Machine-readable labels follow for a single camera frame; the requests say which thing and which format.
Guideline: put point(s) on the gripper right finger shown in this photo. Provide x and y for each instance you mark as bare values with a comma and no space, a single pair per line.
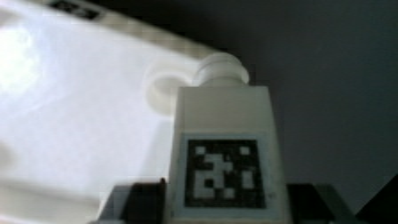
318,207

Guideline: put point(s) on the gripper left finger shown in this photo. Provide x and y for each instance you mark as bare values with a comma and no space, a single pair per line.
133,204

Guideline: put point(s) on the white leg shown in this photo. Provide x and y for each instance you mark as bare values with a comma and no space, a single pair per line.
225,186

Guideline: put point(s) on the white square table top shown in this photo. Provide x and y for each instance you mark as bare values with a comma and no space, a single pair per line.
90,69

